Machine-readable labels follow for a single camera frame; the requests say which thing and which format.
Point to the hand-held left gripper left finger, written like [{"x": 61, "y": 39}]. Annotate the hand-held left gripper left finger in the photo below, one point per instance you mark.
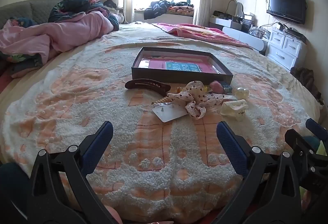
[{"x": 98, "y": 142}]

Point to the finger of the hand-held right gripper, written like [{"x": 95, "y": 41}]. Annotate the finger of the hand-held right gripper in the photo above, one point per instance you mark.
[
  {"x": 298, "y": 140},
  {"x": 317, "y": 126}
]

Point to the small blue box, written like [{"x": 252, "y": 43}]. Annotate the small blue box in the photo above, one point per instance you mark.
[{"x": 228, "y": 88}]

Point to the person's left hand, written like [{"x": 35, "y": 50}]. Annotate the person's left hand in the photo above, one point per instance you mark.
[{"x": 114, "y": 216}]

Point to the black set-top box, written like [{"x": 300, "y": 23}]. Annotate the black set-top box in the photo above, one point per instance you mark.
[{"x": 296, "y": 33}]

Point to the dark cardboard box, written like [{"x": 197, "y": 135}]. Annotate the dark cardboard box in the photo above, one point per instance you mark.
[{"x": 179, "y": 75}]

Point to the dark floral quilt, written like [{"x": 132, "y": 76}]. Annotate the dark floral quilt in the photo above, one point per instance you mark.
[{"x": 71, "y": 5}]

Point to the cream hair claw clip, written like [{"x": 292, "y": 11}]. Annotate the cream hair claw clip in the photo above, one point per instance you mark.
[{"x": 234, "y": 108}]

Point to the pink quilt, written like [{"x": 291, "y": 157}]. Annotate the pink quilt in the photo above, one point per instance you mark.
[{"x": 64, "y": 32}]

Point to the pile of clothes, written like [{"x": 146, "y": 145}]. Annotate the pile of clothes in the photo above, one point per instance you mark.
[{"x": 158, "y": 9}]

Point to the white drawer cabinet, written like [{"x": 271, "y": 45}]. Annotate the white drawer cabinet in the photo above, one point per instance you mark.
[{"x": 284, "y": 47}]

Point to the person's dark teal clothing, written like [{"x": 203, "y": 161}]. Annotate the person's dark teal clothing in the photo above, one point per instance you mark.
[{"x": 12, "y": 188}]

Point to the polka dot fabric scrunchie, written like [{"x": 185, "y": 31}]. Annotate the polka dot fabric scrunchie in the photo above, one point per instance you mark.
[{"x": 197, "y": 97}]

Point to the pink book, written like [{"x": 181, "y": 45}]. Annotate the pink book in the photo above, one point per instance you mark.
[{"x": 158, "y": 64}]

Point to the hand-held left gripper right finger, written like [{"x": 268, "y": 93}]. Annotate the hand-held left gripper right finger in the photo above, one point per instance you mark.
[{"x": 232, "y": 147}]

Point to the white desk lamp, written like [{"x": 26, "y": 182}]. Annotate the white desk lamp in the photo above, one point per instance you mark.
[{"x": 237, "y": 7}]

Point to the dark brown fur cloth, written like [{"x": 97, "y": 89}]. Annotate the dark brown fur cloth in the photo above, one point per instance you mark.
[{"x": 306, "y": 78}]

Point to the black television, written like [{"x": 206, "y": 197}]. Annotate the black television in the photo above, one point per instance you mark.
[{"x": 285, "y": 5}]

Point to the stud earring card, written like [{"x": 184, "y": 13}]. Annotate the stud earring card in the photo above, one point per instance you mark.
[{"x": 170, "y": 112}]

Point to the white desk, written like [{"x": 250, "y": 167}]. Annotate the white desk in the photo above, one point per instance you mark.
[{"x": 243, "y": 36}]

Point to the pale pearl hair clip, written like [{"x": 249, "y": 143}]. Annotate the pale pearl hair clip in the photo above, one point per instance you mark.
[{"x": 242, "y": 93}]

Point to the pink red blanket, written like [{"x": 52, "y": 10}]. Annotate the pink red blanket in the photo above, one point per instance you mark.
[{"x": 205, "y": 33}]

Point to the brown hair claw clip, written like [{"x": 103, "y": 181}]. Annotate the brown hair claw clip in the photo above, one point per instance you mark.
[{"x": 146, "y": 85}]

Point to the cream orange bedspread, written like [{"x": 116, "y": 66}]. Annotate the cream orange bedspread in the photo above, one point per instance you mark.
[{"x": 158, "y": 162}]

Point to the grey quilted headboard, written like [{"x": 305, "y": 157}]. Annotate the grey quilted headboard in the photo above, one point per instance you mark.
[{"x": 38, "y": 10}]

